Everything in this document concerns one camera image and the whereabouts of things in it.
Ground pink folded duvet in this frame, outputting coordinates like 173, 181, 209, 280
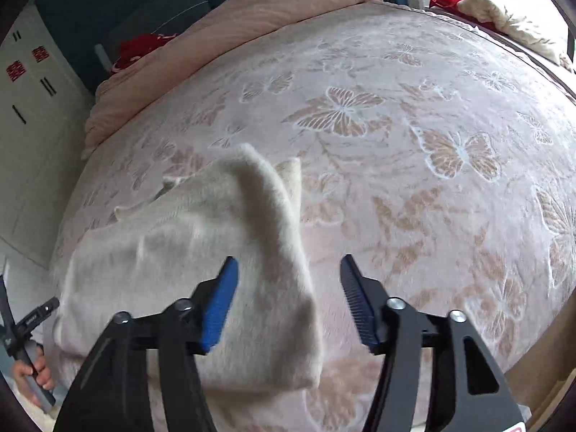
81, 0, 383, 159

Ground beige knitted sweater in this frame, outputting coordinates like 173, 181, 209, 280
53, 142, 325, 432

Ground left hand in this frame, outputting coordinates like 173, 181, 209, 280
12, 345, 55, 407

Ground pink butterfly bed sheet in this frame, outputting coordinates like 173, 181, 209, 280
51, 2, 575, 431

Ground red garment at headboard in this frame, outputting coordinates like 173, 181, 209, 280
111, 33, 178, 73

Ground white wardrobe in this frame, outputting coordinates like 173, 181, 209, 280
1, 4, 93, 267

